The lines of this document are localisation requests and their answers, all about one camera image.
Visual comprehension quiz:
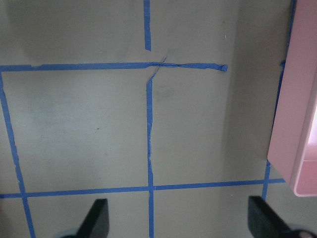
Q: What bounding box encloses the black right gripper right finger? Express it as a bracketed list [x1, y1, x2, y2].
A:
[248, 196, 317, 238]

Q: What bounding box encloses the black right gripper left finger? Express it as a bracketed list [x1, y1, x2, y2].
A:
[62, 198, 109, 238]

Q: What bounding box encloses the pink plastic bin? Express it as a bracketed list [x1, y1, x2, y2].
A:
[267, 0, 317, 197]

